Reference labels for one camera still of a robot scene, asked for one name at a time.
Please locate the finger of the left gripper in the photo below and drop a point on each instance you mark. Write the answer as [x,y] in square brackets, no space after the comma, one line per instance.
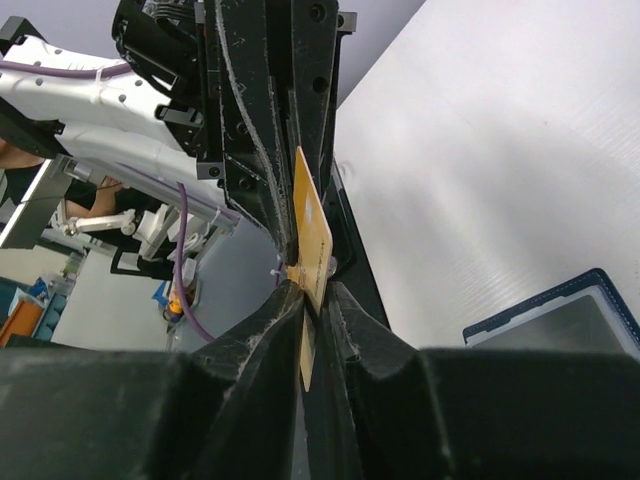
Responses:
[308,37]

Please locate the blue leather card holder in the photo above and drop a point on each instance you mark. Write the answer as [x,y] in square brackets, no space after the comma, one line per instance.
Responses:
[595,278]

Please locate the grey card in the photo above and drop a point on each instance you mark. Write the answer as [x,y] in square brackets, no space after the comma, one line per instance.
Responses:
[583,322]

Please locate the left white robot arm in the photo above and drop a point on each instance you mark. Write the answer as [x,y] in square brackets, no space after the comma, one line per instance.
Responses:
[64,105]

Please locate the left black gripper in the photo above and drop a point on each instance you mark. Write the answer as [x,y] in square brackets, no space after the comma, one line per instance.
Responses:
[180,48]

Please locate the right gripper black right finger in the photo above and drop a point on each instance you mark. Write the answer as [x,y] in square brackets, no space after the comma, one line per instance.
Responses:
[397,412]

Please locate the gold card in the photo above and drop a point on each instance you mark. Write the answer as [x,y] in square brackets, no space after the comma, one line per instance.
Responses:
[315,245]

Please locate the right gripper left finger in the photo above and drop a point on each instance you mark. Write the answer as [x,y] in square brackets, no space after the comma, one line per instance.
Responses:
[226,411]

